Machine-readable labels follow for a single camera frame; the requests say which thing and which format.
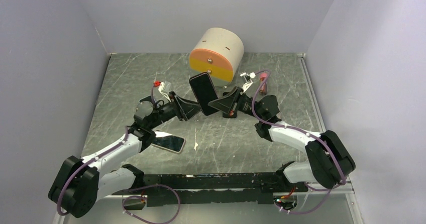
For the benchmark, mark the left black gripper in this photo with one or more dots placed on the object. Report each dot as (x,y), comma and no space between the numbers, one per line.
(190,108)

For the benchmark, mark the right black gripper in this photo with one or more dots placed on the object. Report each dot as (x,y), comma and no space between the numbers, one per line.
(230,104)

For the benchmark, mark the bare black phone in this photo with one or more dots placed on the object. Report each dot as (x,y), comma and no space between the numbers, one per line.
(204,92)

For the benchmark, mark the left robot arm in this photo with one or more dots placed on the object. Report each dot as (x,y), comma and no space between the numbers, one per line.
(103,166)

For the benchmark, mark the phone in cream case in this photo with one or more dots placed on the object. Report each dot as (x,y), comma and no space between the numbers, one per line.
(168,142)

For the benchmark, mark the pink capped marker tube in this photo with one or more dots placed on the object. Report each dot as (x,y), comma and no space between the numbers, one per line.
(262,77)

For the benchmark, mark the round pastel drawer cabinet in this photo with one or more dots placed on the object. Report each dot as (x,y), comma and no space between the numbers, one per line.
(218,53)

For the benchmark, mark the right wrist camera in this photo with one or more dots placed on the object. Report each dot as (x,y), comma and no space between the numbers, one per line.
(248,78)

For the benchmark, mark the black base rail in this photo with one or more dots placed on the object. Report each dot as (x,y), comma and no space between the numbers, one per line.
(259,187)

